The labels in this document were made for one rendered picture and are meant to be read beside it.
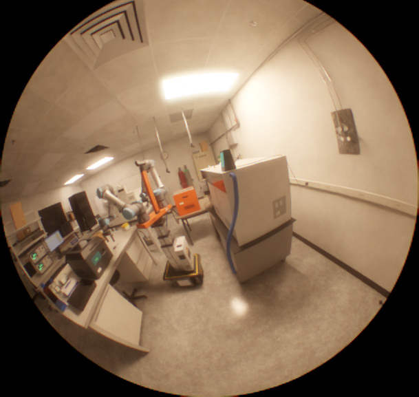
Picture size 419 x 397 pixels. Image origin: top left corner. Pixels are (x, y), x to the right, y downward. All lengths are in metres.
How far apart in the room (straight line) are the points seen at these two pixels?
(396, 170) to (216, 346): 2.18
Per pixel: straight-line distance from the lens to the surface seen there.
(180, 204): 2.31
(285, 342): 1.59
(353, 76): 1.48
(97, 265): 1.45
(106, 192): 1.37
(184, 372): 1.72
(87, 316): 1.26
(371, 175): 1.44
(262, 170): 1.08
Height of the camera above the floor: 1.56
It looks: 12 degrees down
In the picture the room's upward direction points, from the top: 16 degrees counter-clockwise
